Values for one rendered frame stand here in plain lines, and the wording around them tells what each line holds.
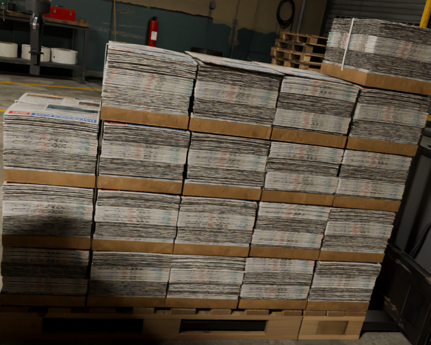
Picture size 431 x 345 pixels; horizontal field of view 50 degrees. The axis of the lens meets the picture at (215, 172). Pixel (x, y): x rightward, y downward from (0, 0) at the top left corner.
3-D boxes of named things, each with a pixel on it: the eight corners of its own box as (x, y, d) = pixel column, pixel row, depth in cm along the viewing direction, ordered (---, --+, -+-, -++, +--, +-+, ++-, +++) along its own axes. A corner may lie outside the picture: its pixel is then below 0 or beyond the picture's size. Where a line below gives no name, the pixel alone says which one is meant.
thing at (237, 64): (184, 53, 180) (185, 50, 180) (253, 64, 187) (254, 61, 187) (201, 63, 146) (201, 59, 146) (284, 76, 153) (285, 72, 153)
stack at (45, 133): (16, 281, 199) (24, 90, 175) (269, 288, 228) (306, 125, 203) (-4, 341, 164) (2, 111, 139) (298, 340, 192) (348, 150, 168)
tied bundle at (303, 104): (241, 118, 196) (251, 62, 189) (305, 125, 203) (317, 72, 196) (268, 141, 161) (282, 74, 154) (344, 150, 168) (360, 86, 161)
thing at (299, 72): (250, 62, 191) (250, 59, 190) (313, 72, 197) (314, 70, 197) (279, 74, 156) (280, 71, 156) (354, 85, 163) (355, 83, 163)
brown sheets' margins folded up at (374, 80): (274, 263, 223) (320, 61, 195) (329, 265, 231) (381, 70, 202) (305, 311, 188) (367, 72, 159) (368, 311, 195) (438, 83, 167)
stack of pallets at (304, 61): (310, 107, 903) (325, 38, 865) (347, 118, 831) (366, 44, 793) (258, 103, 827) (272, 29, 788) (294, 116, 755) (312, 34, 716)
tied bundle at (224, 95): (174, 109, 189) (182, 51, 182) (242, 118, 196) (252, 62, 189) (188, 132, 154) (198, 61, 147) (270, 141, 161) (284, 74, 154)
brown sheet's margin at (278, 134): (243, 116, 196) (244, 106, 194) (305, 124, 203) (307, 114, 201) (270, 139, 161) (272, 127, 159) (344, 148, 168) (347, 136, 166)
